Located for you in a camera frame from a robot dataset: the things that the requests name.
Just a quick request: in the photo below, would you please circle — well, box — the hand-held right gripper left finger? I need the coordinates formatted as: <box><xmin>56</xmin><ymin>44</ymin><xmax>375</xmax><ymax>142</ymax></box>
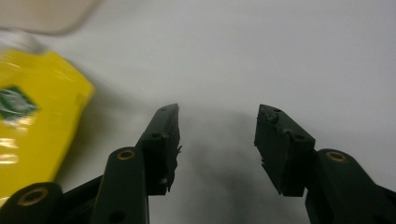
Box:
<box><xmin>90</xmin><ymin>103</ymin><xmax>182</xmax><ymax>224</ymax></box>

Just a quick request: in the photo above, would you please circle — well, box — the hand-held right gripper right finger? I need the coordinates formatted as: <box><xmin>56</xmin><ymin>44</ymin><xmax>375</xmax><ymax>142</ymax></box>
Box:
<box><xmin>253</xmin><ymin>104</ymin><xmax>396</xmax><ymax>224</ymax></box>

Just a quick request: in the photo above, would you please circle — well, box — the yellow snack packet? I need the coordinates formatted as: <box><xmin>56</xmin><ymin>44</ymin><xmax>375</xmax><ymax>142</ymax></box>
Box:
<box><xmin>0</xmin><ymin>29</ymin><xmax>95</xmax><ymax>206</ymax></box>

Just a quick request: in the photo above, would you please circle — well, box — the beige tray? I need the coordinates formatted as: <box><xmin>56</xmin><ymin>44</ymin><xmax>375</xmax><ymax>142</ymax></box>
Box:
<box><xmin>0</xmin><ymin>0</ymin><xmax>104</xmax><ymax>35</ymax></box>

